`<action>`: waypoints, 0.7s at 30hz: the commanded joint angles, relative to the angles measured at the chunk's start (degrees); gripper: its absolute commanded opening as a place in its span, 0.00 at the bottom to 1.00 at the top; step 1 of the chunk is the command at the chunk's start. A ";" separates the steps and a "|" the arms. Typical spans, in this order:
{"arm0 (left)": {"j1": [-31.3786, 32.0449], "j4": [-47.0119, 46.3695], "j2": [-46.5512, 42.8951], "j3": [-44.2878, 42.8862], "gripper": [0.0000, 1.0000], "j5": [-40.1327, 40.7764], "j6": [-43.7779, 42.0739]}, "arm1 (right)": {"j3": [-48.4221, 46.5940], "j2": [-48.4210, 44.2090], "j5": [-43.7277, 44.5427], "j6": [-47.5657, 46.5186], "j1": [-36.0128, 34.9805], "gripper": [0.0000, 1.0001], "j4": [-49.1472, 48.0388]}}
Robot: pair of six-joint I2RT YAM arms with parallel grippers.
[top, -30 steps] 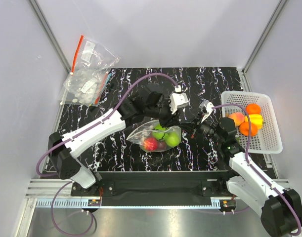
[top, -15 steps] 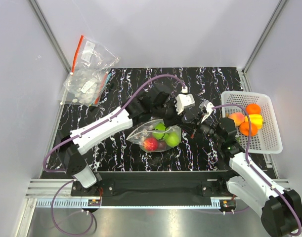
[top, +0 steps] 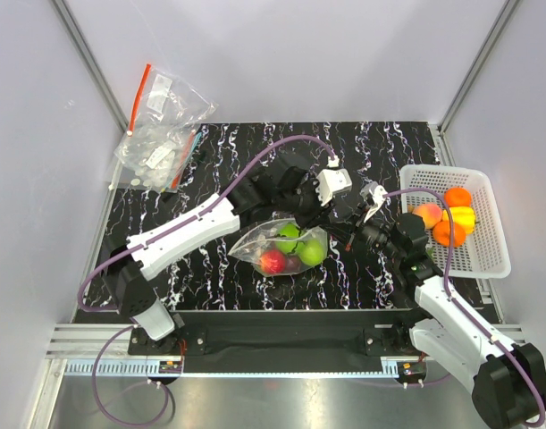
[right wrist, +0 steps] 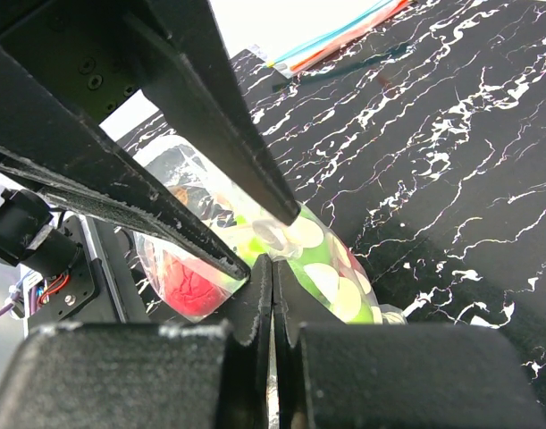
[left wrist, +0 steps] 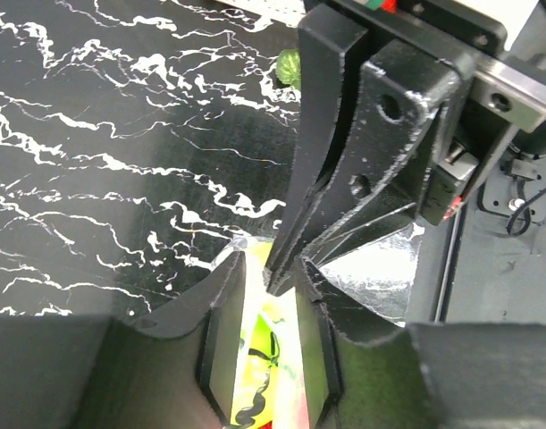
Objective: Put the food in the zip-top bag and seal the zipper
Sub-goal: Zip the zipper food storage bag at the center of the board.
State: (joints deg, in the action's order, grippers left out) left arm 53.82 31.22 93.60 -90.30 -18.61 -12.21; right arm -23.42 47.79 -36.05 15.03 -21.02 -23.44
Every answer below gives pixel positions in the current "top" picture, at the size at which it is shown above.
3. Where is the clear bag with red zipper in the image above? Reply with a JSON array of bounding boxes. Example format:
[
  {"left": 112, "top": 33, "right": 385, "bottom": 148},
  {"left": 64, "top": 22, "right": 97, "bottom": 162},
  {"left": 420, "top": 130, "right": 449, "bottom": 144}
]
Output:
[{"left": 126, "top": 63, "right": 218, "bottom": 137}]

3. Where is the black marble pattern mat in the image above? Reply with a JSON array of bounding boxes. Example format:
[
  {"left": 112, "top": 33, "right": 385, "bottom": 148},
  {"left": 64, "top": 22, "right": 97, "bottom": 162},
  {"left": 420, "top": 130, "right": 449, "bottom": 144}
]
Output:
[{"left": 82, "top": 121, "right": 492, "bottom": 312}]

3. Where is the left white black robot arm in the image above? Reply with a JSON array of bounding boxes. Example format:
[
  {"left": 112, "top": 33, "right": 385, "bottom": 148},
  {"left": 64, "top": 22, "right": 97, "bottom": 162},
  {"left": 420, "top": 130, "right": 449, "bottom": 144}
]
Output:
[{"left": 104, "top": 161, "right": 352, "bottom": 354}]

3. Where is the peach fruit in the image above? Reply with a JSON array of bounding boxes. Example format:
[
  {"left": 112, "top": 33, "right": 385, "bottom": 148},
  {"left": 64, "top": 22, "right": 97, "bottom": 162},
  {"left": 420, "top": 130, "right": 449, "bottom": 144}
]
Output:
[{"left": 412, "top": 203, "right": 443, "bottom": 230}]

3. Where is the dark purple plum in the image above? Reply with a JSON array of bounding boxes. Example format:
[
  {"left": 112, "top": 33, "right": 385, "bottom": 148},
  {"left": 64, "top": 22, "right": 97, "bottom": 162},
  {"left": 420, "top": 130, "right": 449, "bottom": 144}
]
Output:
[{"left": 283, "top": 255, "right": 302, "bottom": 274}]

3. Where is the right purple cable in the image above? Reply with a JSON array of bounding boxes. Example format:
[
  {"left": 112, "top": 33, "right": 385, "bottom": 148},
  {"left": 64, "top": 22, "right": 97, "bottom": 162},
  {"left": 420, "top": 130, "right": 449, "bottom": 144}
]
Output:
[{"left": 382, "top": 187, "right": 546, "bottom": 425}]

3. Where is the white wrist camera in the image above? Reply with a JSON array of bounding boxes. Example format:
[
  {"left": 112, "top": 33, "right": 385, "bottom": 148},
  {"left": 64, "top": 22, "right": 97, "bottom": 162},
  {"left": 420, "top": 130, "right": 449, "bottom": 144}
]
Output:
[
  {"left": 360, "top": 181, "right": 387, "bottom": 223},
  {"left": 316, "top": 169, "right": 352, "bottom": 206}
]

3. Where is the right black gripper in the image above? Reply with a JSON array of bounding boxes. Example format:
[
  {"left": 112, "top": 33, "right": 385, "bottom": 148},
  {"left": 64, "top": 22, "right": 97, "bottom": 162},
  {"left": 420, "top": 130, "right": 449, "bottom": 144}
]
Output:
[{"left": 319, "top": 203, "right": 403, "bottom": 262}]

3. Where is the white plastic basket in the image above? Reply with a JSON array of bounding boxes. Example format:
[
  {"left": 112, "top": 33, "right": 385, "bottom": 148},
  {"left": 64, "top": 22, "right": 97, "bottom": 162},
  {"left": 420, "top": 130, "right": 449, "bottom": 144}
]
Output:
[{"left": 399, "top": 164, "right": 511, "bottom": 279}]

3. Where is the clear bag with coloured zippers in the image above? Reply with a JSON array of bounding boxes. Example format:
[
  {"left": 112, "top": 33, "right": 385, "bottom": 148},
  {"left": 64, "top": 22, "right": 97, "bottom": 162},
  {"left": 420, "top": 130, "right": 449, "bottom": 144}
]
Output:
[{"left": 113, "top": 125, "right": 199, "bottom": 192}]

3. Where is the yellow bell pepper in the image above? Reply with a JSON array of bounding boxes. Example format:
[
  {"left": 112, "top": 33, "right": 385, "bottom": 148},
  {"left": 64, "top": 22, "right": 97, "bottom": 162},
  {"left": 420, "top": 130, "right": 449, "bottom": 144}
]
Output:
[{"left": 441, "top": 206, "right": 476, "bottom": 234}]

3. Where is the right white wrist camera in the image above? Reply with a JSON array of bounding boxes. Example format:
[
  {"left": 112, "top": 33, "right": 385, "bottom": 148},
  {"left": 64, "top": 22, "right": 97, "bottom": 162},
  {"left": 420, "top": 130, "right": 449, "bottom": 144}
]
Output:
[{"left": 360, "top": 181, "right": 387, "bottom": 223}]

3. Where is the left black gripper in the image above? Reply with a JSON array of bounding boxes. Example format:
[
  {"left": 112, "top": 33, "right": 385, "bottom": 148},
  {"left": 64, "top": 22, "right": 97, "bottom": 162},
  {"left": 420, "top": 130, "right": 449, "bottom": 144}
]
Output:
[{"left": 274, "top": 174, "right": 336, "bottom": 231}]

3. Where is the orange fruit lower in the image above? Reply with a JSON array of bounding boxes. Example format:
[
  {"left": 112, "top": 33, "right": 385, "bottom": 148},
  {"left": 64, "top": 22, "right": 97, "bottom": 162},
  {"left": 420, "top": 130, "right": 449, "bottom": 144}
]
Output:
[{"left": 433, "top": 222, "right": 466, "bottom": 248}]

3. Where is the clear bag with white dots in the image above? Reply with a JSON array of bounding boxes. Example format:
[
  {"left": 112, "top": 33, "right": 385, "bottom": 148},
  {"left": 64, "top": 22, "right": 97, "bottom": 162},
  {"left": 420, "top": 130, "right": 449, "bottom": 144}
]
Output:
[{"left": 229, "top": 218, "right": 329, "bottom": 277}]

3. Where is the purple cable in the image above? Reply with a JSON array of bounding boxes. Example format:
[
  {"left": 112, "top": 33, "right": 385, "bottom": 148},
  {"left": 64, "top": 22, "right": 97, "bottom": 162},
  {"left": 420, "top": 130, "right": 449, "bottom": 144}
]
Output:
[
  {"left": 77, "top": 134, "right": 340, "bottom": 425},
  {"left": 382, "top": 187, "right": 546, "bottom": 425}
]

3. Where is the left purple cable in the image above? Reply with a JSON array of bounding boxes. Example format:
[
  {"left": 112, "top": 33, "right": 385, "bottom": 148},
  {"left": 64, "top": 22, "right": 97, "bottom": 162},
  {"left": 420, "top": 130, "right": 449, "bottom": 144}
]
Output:
[{"left": 77, "top": 134, "right": 340, "bottom": 425}]

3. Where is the green bell pepper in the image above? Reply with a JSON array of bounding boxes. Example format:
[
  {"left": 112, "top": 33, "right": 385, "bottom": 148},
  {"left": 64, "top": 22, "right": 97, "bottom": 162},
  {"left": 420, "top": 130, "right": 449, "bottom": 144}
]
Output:
[{"left": 274, "top": 223, "right": 307, "bottom": 255}]

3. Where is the red yellow pomegranate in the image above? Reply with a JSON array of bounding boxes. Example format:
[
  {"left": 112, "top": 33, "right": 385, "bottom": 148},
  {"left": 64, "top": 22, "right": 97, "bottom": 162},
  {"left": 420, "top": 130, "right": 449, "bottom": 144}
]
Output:
[{"left": 259, "top": 249, "right": 286, "bottom": 274}]

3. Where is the orange fruit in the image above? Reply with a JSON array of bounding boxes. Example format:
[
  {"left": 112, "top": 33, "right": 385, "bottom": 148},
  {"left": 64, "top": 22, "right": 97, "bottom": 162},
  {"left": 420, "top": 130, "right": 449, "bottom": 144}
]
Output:
[
  {"left": 444, "top": 188, "right": 473, "bottom": 207},
  {"left": 433, "top": 222, "right": 466, "bottom": 248}
]

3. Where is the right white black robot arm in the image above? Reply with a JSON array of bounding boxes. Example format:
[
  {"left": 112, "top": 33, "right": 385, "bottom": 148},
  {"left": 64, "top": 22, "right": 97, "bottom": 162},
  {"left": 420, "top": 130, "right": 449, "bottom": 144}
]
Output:
[{"left": 346, "top": 212, "right": 546, "bottom": 428}]

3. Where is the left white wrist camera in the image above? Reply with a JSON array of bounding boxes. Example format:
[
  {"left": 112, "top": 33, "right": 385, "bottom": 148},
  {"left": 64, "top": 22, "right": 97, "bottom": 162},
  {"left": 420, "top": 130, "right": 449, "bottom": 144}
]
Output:
[{"left": 316, "top": 169, "right": 352, "bottom": 206}]

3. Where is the orange fruit top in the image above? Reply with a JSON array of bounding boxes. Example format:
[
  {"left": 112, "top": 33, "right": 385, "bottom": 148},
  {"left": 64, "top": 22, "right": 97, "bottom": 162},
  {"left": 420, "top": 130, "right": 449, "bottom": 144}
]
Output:
[{"left": 444, "top": 188, "right": 473, "bottom": 207}]

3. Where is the green apple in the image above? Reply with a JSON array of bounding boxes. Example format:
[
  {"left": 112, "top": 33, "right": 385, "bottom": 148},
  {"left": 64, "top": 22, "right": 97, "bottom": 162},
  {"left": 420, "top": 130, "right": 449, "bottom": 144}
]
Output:
[{"left": 298, "top": 239, "right": 326, "bottom": 266}]

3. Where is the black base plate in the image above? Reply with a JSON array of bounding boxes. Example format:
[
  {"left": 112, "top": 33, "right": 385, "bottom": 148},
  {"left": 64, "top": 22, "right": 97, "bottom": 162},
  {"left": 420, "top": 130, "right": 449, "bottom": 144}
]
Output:
[{"left": 128, "top": 310, "right": 421, "bottom": 376}]

